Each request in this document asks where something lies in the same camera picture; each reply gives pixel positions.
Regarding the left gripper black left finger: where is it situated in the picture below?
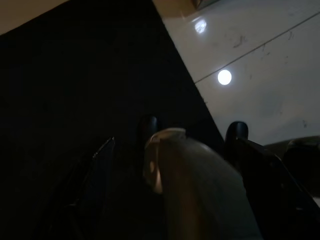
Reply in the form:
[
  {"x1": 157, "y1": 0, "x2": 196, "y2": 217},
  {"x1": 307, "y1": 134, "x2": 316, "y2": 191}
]
[{"x1": 32, "y1": 136, "x2": 116, "y2": 240}]

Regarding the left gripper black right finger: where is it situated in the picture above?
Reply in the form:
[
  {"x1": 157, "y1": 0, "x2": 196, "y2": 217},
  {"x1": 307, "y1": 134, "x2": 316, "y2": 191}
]
[{"x1": 234, "y1": 136, "x2": 320, "y2": 240}]

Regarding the silver left robot leg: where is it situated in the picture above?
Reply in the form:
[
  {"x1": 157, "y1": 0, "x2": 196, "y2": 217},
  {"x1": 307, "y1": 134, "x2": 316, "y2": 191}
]
[{"x1": 142, "y1": 126, "x2": 263, "y2": 240}]

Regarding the black floor mat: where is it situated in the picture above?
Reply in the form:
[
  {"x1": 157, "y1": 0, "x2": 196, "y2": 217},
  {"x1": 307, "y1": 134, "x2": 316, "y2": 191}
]
[{"x1": 0, "y1": 0, "x2": 226, "y2": 240}]

